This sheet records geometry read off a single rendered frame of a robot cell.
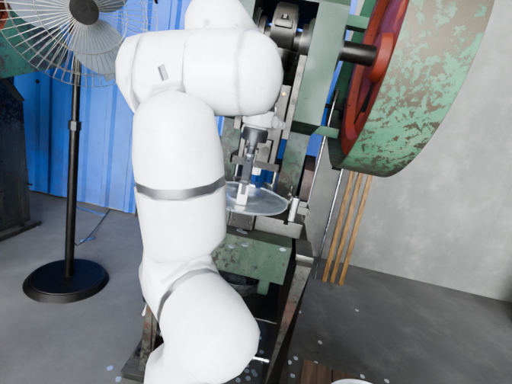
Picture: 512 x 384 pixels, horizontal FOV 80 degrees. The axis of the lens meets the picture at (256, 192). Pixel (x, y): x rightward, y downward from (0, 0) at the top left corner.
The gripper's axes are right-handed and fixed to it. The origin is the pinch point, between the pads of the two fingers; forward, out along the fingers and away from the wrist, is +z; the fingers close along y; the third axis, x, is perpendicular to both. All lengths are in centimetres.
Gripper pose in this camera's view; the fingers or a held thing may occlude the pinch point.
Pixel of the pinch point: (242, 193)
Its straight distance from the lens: 93.8
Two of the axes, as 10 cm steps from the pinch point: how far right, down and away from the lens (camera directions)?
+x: 9.8, 2.2, -0.3
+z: -2.0, 9.4, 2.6
